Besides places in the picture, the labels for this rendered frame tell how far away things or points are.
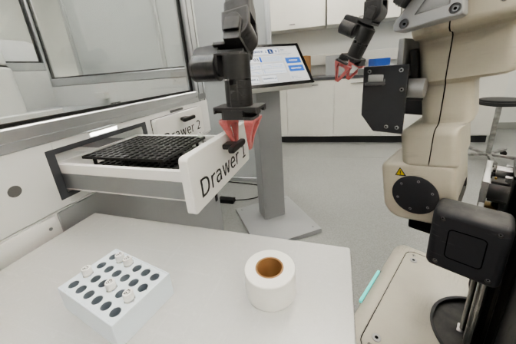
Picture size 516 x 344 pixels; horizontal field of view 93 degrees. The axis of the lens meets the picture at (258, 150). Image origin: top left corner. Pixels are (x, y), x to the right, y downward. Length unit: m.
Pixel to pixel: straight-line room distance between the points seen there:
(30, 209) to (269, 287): 0.50
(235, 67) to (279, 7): 3.40
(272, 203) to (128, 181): 1.32
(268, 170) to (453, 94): 1.18
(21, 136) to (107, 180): 0.18
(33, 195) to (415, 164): 0.85
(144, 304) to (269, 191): 1.39
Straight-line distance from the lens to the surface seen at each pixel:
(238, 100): 0.51
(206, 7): 2.40
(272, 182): 1.69
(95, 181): 0.62
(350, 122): 3.52
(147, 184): 0.52
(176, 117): 0.94
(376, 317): 1.02
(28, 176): 0.66
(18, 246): 0.68
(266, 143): 1.58
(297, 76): 1.53
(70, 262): 0.58
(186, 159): 0.43
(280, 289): 0.35
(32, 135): 0.66
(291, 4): 3.87
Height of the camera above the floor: 1.06
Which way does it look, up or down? 18 degrees down
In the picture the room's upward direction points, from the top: 4 degrees counter-clockwise
